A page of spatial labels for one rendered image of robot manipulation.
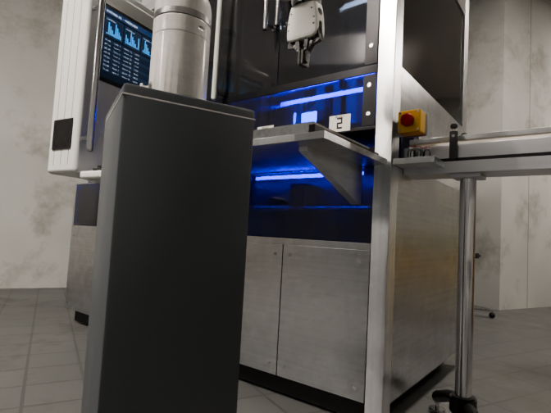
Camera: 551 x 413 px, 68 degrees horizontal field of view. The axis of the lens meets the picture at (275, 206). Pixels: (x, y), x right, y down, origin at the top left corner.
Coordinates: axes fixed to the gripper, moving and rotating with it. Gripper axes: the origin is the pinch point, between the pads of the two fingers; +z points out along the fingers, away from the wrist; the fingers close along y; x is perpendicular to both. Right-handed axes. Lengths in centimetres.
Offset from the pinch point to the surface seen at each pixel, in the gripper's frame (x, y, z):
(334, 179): -16.5, -2.2, 31.7
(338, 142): -1.9, -11.0, 24.2
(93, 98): 17, 80, 3
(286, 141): 5.4, 0.5, 24.2
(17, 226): -60, 345, 55
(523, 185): -392, -11, -12
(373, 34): -35.2, -4.4, -21.0
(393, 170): -37.1, -12.5, 26.1
